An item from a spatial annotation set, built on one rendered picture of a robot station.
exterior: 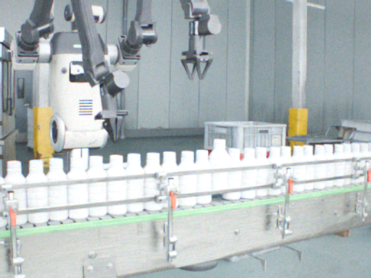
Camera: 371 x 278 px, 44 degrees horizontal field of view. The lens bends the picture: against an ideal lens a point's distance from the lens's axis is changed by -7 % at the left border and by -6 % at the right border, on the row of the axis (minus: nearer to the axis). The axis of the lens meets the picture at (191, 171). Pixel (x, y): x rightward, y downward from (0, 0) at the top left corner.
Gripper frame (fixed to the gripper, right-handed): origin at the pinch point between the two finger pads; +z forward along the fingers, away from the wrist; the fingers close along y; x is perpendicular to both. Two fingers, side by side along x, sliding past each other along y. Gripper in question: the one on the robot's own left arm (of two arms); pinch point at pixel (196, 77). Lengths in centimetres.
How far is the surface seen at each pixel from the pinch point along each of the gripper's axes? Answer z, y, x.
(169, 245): 48, -26, 25
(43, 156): 116, 730, -144
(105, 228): 42, -21, 42
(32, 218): 38, -18, 62
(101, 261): 52, -21, 44
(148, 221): 42, -21, 29
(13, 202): 32, -27, 69
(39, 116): 44, 729, -136
